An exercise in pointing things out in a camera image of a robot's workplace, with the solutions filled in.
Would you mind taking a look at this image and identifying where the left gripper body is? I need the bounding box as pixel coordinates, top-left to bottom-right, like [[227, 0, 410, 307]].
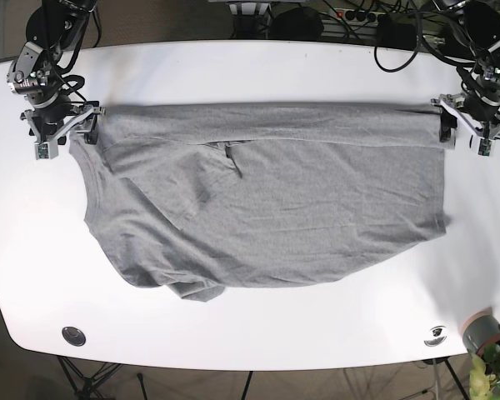
[[431, 87, 500, 141]]

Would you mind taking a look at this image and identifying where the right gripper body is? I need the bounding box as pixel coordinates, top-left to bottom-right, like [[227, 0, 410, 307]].
[[20, 94, 106, 145]]

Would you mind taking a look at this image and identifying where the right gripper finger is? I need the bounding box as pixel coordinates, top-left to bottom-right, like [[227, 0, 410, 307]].
[[83, 116, 98, 144]]

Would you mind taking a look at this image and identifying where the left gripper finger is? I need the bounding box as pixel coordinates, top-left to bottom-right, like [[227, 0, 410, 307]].
[[438, 112, 457, 150]]

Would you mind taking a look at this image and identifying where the grey T-shirt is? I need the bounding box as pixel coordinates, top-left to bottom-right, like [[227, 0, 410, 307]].
[[69, 103, 451, 302]]

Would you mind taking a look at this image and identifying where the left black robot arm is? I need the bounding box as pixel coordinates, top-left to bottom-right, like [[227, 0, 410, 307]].
[[432, 1, 500, 157]]

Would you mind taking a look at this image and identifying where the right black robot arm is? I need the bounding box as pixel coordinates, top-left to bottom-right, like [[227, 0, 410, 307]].
[[7, 1, 104, 159]]

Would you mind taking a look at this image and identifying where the left silver table grommet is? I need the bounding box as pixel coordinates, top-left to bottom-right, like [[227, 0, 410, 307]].
[[62, 327, 87, 347]]

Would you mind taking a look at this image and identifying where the silver table grommet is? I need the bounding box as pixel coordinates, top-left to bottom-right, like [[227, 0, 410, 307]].
[[62, 327, 87, 347], [423, 325, 448, 348]]

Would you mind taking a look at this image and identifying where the grey plant pot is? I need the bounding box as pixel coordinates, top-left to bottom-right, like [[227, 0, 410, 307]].
[[460, 311, 500, 356]]

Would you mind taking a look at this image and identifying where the right silver table grommet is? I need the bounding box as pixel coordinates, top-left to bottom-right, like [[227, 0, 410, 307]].
[[423, 325, 448, 348]]

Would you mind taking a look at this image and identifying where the green potted plant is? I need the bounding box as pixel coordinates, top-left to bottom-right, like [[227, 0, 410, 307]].
[[469, 343, 500, 400]]

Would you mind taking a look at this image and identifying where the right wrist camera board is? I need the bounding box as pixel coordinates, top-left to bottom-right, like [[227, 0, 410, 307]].
[[34, 141, 59, 160]]

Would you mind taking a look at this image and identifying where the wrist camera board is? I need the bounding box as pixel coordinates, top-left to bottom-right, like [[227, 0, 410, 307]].
[[34, 141, 59, 160], [477, 137, 493, 157]]

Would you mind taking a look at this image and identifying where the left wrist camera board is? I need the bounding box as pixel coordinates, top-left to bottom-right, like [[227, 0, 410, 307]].
[[477, 137, 493, 157]]

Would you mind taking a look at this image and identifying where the black table leg frame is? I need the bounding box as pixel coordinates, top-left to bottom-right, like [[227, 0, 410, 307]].
[[57, 356, 123, 400]]

